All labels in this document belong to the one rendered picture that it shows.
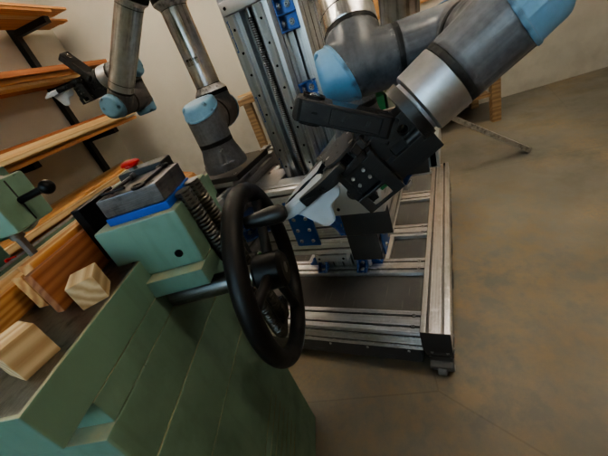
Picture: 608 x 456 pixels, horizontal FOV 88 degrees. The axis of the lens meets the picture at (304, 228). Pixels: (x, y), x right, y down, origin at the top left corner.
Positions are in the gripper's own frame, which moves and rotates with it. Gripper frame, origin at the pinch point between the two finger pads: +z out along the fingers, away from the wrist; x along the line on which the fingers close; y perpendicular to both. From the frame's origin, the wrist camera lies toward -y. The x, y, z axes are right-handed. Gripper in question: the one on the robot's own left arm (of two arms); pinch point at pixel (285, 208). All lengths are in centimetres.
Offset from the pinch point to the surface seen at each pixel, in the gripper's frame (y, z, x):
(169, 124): -84, 170, 329
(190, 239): -7.0, 12.7, -1.3
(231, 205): -6.1, 3.1, -2.9
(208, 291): 0.4, 19.3, -1.6
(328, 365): 70, 62, 41
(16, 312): -18.9, 33.9, -9.5
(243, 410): 23.2, 39.8, -3.5
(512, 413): 97, 13, 16
